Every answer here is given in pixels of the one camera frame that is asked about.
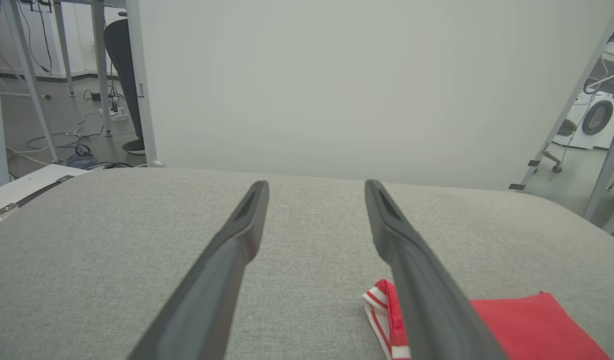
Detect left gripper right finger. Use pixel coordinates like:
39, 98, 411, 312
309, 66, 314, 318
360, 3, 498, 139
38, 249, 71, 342
364, 179, 508, 360

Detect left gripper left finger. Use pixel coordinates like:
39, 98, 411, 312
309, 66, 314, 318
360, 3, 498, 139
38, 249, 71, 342
128, 180, 270, 360

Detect red basketball jersey white sleeves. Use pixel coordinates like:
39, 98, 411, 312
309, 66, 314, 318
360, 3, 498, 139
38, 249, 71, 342
362, 279, 610, 360

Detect grey fabric sofa cushion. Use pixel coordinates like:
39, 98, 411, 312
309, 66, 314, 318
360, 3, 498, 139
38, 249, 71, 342
0, 167, 614, 360

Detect white power strip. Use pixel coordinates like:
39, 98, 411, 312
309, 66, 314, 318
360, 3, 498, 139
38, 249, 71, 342
99, 106, 131, 123

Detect grey swivel chair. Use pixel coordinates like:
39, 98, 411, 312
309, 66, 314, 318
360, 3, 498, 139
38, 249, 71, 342
541, 118, 578, 175

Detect white partition board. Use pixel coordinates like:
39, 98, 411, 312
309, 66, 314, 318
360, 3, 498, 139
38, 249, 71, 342
126, 0, 614, 192

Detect white washing machine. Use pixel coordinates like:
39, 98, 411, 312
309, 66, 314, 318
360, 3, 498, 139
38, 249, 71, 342
553, 90, 614, 151

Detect blue coiled cable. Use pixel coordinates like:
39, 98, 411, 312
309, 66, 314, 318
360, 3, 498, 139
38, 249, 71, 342
65, 151, 98, 169

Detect black strap metal ends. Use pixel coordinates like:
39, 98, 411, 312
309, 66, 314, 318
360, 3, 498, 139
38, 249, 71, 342
0, 175, 75, 218

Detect white floor cable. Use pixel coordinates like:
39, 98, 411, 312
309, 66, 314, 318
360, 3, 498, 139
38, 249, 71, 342
6, 107, 104, 167

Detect grey metal frame post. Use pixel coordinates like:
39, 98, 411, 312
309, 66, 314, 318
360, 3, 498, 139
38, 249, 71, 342
583, 99, 614, 222

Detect slanted grey frame strut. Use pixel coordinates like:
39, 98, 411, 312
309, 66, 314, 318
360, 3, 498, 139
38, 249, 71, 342
508, 0, 614, 192

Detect black hanging cable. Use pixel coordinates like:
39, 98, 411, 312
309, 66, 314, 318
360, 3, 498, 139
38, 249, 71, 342
16, 0, 54, 75

